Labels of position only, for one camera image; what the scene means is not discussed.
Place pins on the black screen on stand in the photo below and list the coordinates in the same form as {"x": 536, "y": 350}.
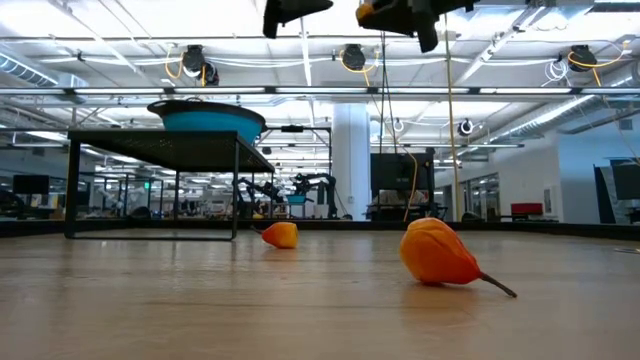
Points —
{"x": 400, "y": 172}

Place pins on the blue collapsible colander grey rim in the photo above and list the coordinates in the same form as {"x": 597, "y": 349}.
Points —
{"x": 210, "y": 122}

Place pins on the black perforated metal stand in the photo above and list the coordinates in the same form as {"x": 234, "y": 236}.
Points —
{"x": 165, "y": 147}

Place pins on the red box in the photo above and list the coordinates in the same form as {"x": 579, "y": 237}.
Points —
{"x": 526, "y": 209}

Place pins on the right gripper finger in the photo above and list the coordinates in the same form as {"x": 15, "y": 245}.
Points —
{"x": 400, "y": 24}
{"x": 397, "y": 6}

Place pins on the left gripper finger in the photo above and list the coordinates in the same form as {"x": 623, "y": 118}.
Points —
{"x": 305, "y": 7}

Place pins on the neighbour station black frame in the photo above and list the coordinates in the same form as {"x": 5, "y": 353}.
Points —
{"x": 292, "y": 129}

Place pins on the long ceiling light bar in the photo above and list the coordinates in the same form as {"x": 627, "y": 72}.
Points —
{"x": 320, "y": 91}

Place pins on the white building column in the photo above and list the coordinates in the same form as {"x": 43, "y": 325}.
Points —
{"x": 351, "y": 160}

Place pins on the black wall panel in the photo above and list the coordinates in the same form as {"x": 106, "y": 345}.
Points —
{"x": 625, "y": 185}

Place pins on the black monitor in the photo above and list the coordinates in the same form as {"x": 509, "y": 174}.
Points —
{"x": 31, "y": 185}

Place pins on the black metal table frame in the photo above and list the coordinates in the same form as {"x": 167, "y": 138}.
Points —
{"x": 30, "y": 227}

